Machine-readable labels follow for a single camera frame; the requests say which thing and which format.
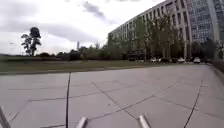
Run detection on distant line of bushes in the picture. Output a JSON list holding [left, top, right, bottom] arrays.
[[36, 42, 134, 62]]

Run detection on grey concrete slab pavement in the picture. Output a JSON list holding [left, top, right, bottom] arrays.
[[0, 63, 224, 128]]

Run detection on white car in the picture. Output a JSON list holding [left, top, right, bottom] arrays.
[[192, 56, 202, 64], [177, 57, 186, 64], [149, 57, 158, 64]]

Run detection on grass lawn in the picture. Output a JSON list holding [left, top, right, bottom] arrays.
[[0, 59, 174, 75]]

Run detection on dark car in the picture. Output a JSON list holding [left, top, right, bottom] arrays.
[[159, 57, 170, 64]]

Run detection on row of trees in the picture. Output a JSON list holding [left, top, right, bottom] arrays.
[[133, 14, 189, 63]]

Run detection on robot's own part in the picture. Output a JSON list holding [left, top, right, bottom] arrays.
[[138, 114, 152, 128], [75, 116, 89, 128]]

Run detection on lone tall tree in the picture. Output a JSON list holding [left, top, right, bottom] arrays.
[[20, 26, 43, 57]]

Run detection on large curved grey building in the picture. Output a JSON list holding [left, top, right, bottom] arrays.
[[108, 0, 224, 60]]

